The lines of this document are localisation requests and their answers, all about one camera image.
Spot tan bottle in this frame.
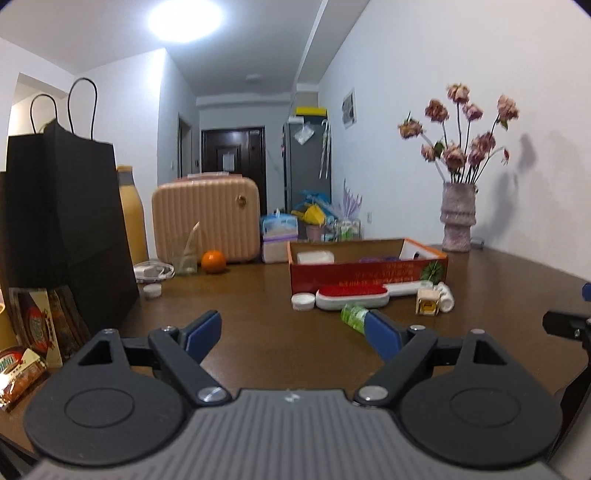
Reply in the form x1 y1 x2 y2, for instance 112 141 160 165
116 165 150 267

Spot white tissue packet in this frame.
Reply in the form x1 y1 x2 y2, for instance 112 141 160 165
296 250 335 265

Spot wall picture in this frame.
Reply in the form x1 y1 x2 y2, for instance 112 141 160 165
341 88 358 129

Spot yellow watering can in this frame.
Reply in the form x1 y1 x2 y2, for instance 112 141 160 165
293 205 327 227

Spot grey refrigerator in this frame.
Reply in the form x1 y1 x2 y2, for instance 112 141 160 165
283 120 332 241

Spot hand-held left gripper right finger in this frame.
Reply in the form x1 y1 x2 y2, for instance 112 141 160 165
353 310 511 409

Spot white plastic bottle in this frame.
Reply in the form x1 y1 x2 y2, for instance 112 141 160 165
431 281 456 313

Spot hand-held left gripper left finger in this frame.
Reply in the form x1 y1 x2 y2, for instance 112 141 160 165
76 310 232 408

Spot yellow paper cylinder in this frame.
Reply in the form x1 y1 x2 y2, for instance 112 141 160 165
0 302 17 352

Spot round ceiling light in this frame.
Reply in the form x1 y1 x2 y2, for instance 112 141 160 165
146 0 227 45

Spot brown side door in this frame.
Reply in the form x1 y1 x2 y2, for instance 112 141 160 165
178 115 193 179

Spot dried pink roses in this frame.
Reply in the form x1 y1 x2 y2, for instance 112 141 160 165
397 82 520 186

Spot red and white lint brush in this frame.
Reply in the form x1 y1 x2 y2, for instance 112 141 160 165
315 280 435 313

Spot small beige cube box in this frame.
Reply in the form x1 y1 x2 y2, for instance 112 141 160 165
415 287 440 317

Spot hanging folded umbrella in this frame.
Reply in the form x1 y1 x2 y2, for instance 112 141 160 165
318 119 332 180

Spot black paper bag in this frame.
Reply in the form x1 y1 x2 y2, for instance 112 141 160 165
4 78 140 343

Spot red cardboard box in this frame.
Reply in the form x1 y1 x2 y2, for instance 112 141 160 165
287 237 450 296

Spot purple and white box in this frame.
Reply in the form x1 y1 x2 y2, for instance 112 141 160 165
261 233 299 264

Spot pink ribbed suitcase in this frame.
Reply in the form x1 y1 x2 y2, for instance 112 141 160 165
151 171 260 264

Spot orange fruit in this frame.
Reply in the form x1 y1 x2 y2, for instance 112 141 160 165
200 249 227 274

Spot group of glass jars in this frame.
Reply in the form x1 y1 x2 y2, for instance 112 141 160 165
322 217 362 243

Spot dark brown entrance door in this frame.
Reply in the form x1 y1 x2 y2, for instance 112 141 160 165
201 126 267 216

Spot pink textured vase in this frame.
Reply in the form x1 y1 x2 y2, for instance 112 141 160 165
440 181 478 254

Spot white charger cable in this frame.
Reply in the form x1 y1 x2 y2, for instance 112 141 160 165
133 261 175 284

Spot snack packets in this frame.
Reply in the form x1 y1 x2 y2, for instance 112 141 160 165
8 286 91 368

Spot green plastic bottle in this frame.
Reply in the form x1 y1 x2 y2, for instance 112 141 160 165
340 304 370 333

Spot red snack packet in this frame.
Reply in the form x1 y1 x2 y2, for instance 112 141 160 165
0 346 49 412

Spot white card box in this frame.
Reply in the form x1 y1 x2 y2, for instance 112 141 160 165
399 240 435 260

